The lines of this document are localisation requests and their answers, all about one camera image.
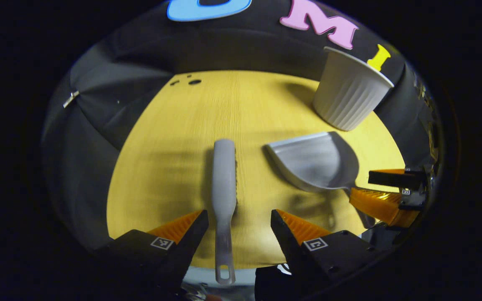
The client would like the white ribbed garbage bin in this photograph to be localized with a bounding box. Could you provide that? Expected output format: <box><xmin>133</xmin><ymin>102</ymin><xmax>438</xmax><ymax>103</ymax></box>
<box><xmin>312</xmin><ymin>46</ymin><xmax>395</xmax><ymax>132</ymax></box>

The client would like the wooden desktop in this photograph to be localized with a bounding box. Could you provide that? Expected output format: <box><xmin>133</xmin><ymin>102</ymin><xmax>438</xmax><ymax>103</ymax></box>
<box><xmin>106</xmin><ymin>70</ymin><xmax>405</xmax><ymax>270</ymax></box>

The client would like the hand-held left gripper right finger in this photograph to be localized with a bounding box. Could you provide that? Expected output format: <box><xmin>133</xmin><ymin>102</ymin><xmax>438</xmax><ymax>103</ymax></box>
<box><xmin>270</xmin><ymin>209</ymin><xmax>386</xmax><ymax>295</ymax></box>

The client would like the small grey broom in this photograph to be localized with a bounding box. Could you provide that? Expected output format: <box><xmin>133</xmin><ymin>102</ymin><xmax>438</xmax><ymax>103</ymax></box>
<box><xmin>212</xmin><ymin>139</ymin><xmax>238</xmax><ymax>286</ymax></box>

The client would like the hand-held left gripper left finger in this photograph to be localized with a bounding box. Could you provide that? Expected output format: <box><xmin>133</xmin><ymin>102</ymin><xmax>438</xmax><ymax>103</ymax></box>
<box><xmin>95</xmin><ymin>209</ymin><xmax>209</xmax><ymax>295</ymax></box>

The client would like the silver metal clip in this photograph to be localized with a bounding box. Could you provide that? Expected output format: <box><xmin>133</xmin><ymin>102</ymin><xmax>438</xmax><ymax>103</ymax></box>
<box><xmin>63</xmin><ymin>91</ymin><xmax>81</xmax><ymax>109</ymax></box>

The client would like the grey plastic dustpan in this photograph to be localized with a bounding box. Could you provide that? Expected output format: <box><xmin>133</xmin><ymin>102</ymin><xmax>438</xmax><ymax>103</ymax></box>
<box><xmin>264</xmin><ymin>131</ymin><xmax>376</xmax><ymax>229</ymax></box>

